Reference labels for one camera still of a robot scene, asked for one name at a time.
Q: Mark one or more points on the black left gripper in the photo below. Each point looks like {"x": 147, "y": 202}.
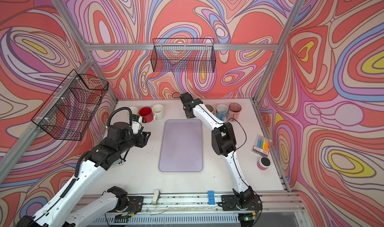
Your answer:
{"x": 142, "y": 139}

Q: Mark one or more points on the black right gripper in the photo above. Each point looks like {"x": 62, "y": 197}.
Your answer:
{"x": 188, "y": 115}

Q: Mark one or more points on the red mug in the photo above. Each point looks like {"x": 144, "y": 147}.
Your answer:
{"x": 147, "y": 114}

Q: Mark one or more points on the light green mug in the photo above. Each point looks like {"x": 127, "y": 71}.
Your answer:
{"x": 134, "y": 110}

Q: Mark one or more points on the white mug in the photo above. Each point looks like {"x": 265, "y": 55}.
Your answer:
{"x": 158, "y": 112}

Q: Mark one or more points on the blue floral mug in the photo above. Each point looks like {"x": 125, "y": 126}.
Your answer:
{"x": 222, "y": 112}

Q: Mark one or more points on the pink cartoon mug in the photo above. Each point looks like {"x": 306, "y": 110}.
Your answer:
{"x": 234, "y": 111}

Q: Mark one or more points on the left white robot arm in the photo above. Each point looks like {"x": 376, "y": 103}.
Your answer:
{"x": 125, "y": 130}

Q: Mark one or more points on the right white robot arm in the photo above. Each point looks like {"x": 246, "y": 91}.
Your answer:
{"x": 224, "y": 144}

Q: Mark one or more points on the lavender plastic tray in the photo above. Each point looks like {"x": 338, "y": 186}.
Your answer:
{"x": 182, "y": 147}

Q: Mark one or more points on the box of coloured markers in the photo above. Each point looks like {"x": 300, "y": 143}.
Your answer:
{"x": 262, "y": 146}

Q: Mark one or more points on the blue toy brick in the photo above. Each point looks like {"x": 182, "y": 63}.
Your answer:
{"x": 211, "y": 198}

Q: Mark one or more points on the back black wire basket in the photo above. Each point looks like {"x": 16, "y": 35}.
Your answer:
{"x": 180, "y": 55}

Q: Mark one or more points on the black wire basket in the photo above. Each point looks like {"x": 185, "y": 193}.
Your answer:
{"x": 73, "y": 109}
{"x": 180, "y": 55}

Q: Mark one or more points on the white clip on rail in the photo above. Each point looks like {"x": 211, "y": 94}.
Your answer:
{"x": 156, "y": 197}

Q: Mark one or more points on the left black wire basket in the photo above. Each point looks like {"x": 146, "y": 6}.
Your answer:
{"x": 73, "y": 109}

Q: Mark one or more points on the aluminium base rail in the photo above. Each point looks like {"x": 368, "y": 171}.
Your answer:
{"x": 280, "y": 209}

